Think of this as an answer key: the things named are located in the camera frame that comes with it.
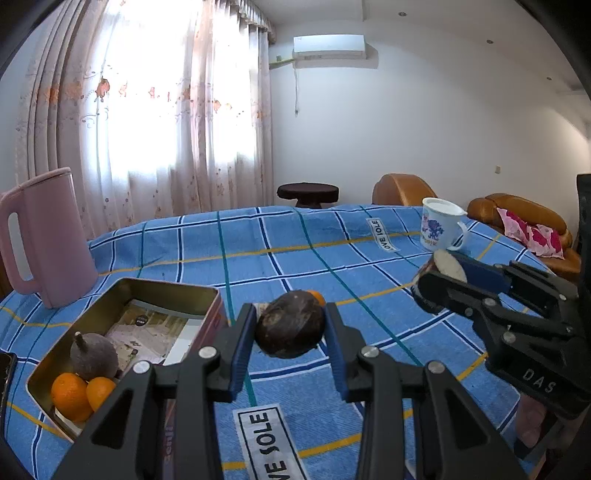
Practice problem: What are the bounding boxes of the pink metal tin box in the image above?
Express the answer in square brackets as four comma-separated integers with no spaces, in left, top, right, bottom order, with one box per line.
[25,278,229,444]

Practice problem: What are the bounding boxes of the wooden chair back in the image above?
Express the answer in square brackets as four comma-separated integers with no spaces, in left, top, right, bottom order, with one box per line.
[372,174,439,206]

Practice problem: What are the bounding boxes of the white mug with blue print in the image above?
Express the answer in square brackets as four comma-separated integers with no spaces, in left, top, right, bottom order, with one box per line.
[420,197,471,252]

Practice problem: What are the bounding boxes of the purple fig-shaped fruit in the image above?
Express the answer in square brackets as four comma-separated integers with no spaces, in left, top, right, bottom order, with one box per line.
[70,332,122,381]

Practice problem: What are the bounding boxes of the printed paper leaflets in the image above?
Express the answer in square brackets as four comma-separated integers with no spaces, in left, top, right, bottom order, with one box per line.
[54,299,205,432]

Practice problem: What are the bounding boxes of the brown leather sofa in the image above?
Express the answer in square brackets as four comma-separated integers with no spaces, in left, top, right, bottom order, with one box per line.
[467,193,583,282]

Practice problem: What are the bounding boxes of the blue plaid tablecloth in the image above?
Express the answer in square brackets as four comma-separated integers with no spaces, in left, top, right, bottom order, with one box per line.
[0,205,578,480]

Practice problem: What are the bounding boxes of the pink electric kettle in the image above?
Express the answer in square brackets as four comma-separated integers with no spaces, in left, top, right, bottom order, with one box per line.
[0,167,99,309]

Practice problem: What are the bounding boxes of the dark round stool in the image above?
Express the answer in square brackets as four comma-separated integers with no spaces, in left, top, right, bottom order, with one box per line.
[277,183,340,208]

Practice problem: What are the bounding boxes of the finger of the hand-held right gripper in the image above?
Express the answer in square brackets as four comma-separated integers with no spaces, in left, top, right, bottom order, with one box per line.
[455,255,579,315]
[416,271,571,345]

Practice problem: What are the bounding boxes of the large orange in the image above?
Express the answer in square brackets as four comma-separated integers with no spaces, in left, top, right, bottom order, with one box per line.
[87,377,117,411]
[51,373,93,422]

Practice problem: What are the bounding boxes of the sheer floral curtain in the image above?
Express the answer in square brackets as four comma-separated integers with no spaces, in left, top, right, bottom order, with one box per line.
[14,0,275,241]

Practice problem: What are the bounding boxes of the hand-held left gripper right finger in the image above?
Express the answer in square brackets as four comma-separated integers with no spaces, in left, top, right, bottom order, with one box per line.
[323,301,529,480]

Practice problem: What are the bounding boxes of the pink floral cushion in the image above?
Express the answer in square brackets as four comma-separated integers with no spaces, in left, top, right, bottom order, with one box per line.
[496,208,565,259]

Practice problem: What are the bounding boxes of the dark brown round fruit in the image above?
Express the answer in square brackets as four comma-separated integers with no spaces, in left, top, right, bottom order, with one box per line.
[255,290,326,358]

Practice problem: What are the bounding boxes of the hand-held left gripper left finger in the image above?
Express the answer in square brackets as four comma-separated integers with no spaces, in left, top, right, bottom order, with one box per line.
[53,302,258,480]

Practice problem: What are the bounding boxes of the white wall air conditioner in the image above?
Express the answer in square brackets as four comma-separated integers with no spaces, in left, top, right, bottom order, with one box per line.
[293,34,368,61]

